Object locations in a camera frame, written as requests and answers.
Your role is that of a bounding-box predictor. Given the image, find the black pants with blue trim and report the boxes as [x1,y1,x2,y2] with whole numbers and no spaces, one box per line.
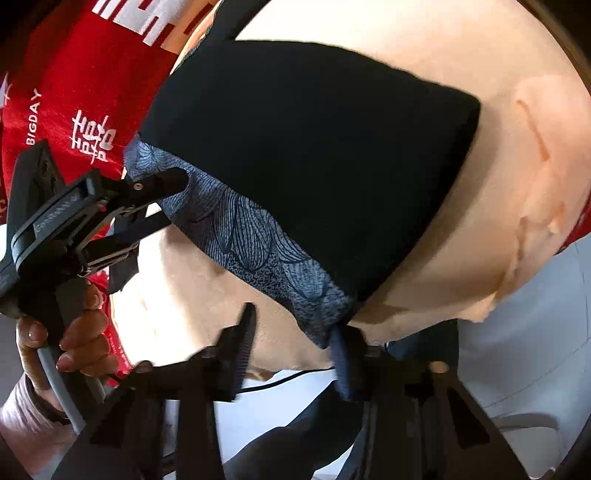
[123,0,482,349]

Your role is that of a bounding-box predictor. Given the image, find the person left hand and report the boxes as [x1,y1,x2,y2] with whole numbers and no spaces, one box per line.
[16,281,119,414]

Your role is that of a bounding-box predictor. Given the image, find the red wedding sofa cover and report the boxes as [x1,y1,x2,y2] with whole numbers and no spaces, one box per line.
[0,0,219,375]

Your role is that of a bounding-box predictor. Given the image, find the cream seat cushion cover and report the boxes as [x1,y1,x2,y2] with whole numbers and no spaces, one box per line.
[112,1,590,379]

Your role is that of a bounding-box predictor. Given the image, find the black cable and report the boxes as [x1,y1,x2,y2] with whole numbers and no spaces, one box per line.
[237,366,336,395]

